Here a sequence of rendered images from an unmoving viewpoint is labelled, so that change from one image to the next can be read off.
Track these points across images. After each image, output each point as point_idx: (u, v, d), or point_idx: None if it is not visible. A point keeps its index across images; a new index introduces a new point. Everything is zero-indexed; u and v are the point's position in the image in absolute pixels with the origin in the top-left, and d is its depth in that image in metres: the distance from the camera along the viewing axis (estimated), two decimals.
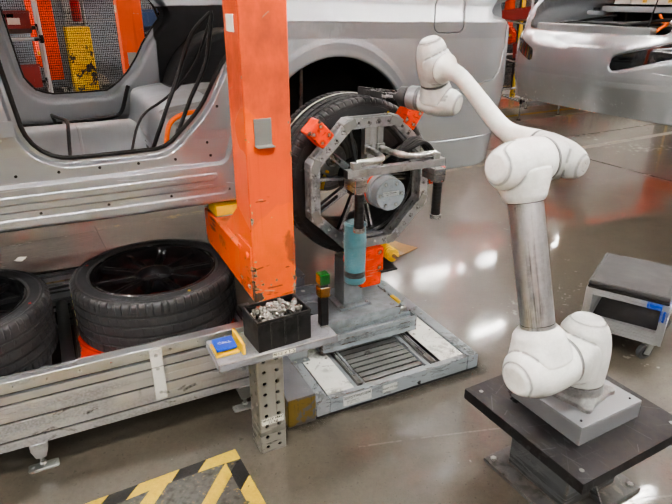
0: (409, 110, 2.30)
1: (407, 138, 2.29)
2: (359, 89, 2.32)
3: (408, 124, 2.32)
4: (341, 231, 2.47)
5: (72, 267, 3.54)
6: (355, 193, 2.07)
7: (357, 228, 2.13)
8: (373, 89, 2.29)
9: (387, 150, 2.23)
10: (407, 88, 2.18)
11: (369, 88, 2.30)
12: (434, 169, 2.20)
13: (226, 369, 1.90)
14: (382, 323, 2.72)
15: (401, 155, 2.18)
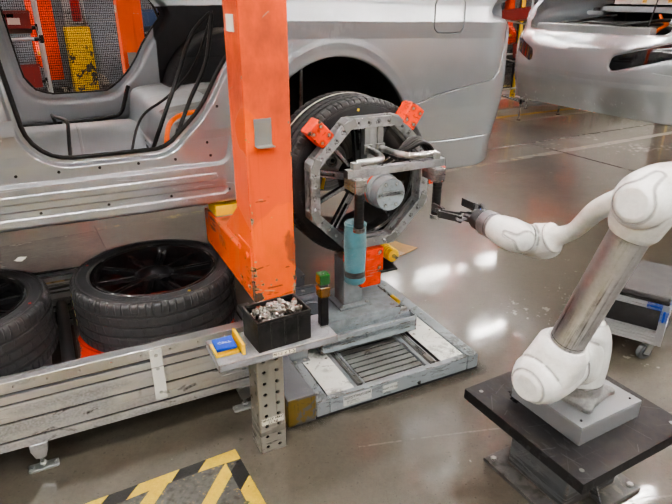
0: (409, 110, 2.30)
1: (407, 138, 2.29)
2: (433, 206, 2.16)
3: (408, 124, 2.32)
4: None
5: (72, 267, 3.54)
6: (355, 193, 2.07)
7: (357, 228, 2.13)
8: (473, 204, 2.17)
9: (387, 150, 2.23)
10: (481, 213, 2.01)
11: (470, 202, 2.18)
12: (434, 169, 2.20)
13: (226, 369, 1.90)
14: (382, 323, 2.72)
15: (401, 155, 2.18)
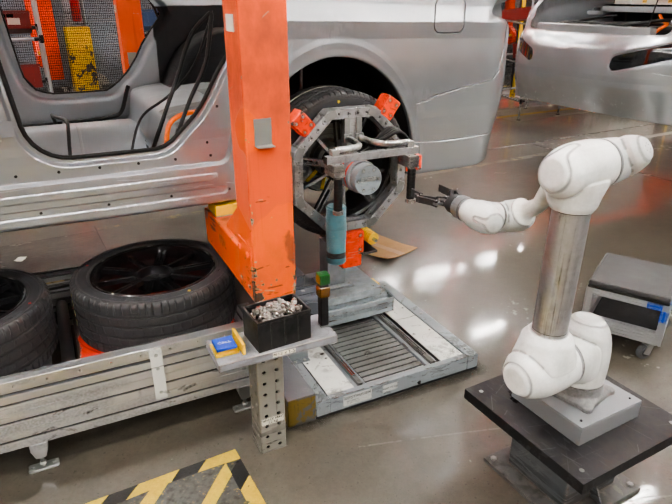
0: (386, 102, 2.48)
1: (384, 128, 2.46)
2: (412, 191, 2.31)
3: (385, 115, 2.50)
4: (346, 216, 2.70)
5: (72, 267, 3.54)
6: (334, 178, 2.25)
7: (336, 210, 2.31)
8: (449, 190, 2.31)
9: (365, 139, 2.41)
10: (455, 197, 2.15)
11: (446, 188, 2.32)
12: (408, 156, 2.37)
13: (226, 369, 1.90)
14: (361, 304, 2.89)
15: (377, 143, 2.36)
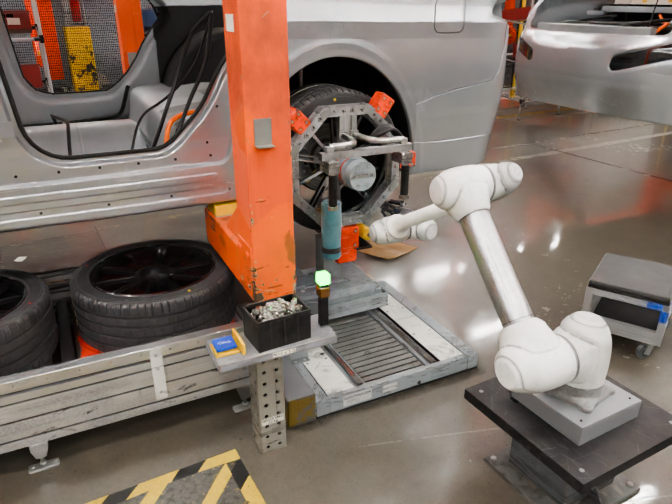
0: (380, 100, 2.53)
1: (378, 125, 2.51)
2: None
3: (379, 113, 2.55)
4: (341, 212, 2.75)
5: (72, 267, 3.54)
6: (329, 174, 2.30)
7: (331, 206, 2.36)
8: (384, 204, 2.75)
9: (359, 136, 2.46)
10: (398, 215, 2.60)
11: (382, 203, 2.76)
12: (402, 153, 2.42)
13: (226, 369, 1.90)
14: (356, 299, 2.94)
15: (371, 140, 2.41)
